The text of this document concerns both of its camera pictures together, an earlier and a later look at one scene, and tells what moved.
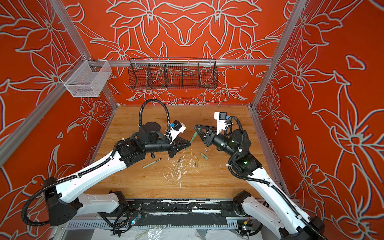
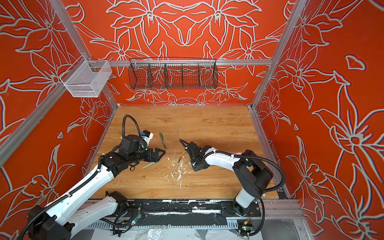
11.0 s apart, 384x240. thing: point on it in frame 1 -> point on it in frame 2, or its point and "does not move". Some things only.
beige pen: x=176 y=165 does not move
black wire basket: x=172 y=73 does not move
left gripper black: x=175 y=146 -> x=151 y=158
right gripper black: x=210 y=137 -> x=195 y=168
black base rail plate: x=182 y=213 does not move
